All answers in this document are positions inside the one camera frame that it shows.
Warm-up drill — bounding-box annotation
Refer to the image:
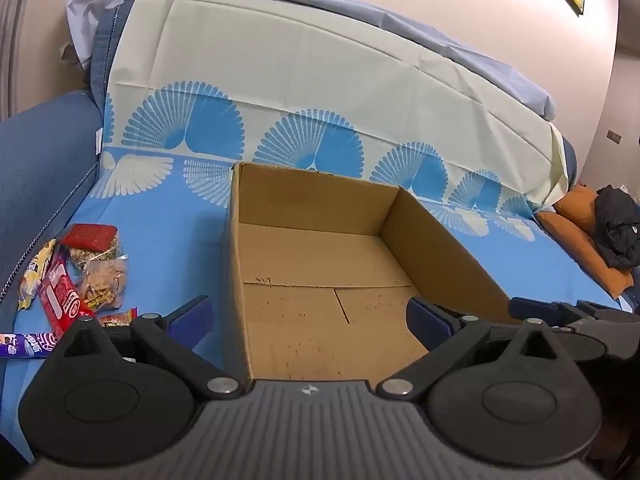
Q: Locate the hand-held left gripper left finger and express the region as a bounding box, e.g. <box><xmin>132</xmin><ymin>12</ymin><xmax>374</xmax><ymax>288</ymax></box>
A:
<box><xmin>56</xmin><ymin>295</ymin><xmax>244</xmax><ymax>402</ymax></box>

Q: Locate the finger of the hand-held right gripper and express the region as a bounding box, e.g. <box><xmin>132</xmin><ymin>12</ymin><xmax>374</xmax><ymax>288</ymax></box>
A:
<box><xmin>507</xmin><ymin>297</ymin><xmax>581</xmax><ymax>335</ymax></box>
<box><xmin>570</xmin><ymin>300</ymin><xmax>640</xmax><ymax>362</ymax></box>

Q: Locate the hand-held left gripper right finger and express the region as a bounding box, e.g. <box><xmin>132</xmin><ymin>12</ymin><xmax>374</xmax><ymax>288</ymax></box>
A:
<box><xmin>376</xmin><ymin>297</ymin><xmax>577</xmax><ymax>402</ymax></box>

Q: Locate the small red snack packet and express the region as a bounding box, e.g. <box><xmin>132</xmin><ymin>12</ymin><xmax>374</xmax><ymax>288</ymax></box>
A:
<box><xmin>97</xmin><ymin>308</ymin><xmax>139</xmax><ymax>329</ymax></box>

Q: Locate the clear bag of crackers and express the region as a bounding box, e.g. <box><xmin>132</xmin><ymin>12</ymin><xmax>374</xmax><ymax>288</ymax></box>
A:
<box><xmin>79</xmin><ymin>255</ymin><xmax>129</xmax><ymax>312</ymax></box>

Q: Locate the brown cardboard box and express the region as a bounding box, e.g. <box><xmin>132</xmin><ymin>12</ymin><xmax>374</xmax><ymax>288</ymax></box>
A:
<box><xmin>224</xmin><ymin>161</ymin><xmax>526</xmax><ymax>394</ymax></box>

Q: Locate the red-topped nut packet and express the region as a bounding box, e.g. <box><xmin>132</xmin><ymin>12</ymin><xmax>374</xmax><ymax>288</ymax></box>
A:
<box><xmin>64</xmin><ymin>224</ymin><xmax>122</xmax><ymax>267</ymax></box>

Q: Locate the red snack box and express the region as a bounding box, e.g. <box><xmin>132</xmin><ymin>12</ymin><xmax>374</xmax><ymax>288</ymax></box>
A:
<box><xmin>39</xmin><ymin>252</ymin><xmax>97</xmax><ymax>339</ymax></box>

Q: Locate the yellow snack packet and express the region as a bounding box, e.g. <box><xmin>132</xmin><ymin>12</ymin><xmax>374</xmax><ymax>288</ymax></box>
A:
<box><xmin>17</xmin><ymin>239</ymin><xmax>57</xmax><ymax>312</ymax></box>

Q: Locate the purple snack bar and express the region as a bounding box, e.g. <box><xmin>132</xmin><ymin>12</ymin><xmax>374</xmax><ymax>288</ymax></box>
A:
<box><xmin>0</xmin><ymin>331</ymin><xmax>57</xmax><ymax>359</ymax></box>

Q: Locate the orange cushion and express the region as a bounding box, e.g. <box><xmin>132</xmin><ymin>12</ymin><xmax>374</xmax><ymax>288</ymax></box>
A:
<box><xmin>552</xmin><ymin>184</ymin><xmax>599</xmax><ymax>226</ymax></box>
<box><xmin>535</xmin><ymin>209</ymin><xmax>634</xmax><ymax>297</ymax></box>

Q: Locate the black clothing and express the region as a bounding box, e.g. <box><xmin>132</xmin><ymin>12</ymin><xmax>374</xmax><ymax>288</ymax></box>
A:
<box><xmin>593</xmin><ymin>184</ymin><xmax>640</xmax><ymax>270</ymax></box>

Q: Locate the dark blue sofa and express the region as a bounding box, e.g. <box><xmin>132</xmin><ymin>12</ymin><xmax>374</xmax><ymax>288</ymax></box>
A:
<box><xmin>0</xmin><ymin>0</ymin><xmax>581</xmax><ymax>461</ymax></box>

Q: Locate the blue fan-print sheet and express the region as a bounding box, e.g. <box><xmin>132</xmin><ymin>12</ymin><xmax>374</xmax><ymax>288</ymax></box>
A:
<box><xmin>0</xmin><ymin>0</ymin><xmax>631</xmax><ymax>461</ymax></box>

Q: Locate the pale grey-blue cloth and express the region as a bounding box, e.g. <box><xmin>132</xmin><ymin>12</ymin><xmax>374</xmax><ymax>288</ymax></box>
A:
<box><xmin>65</xmin><ymin>0</ymin><xmax>557</xmax><ymax>121</ymax></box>

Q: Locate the grey curtain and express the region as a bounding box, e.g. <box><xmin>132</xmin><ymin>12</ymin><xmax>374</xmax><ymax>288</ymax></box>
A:
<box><xmin>0</xmin><ymin>0</ymin><xmax>39</xmax><ymax>122</ymax></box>

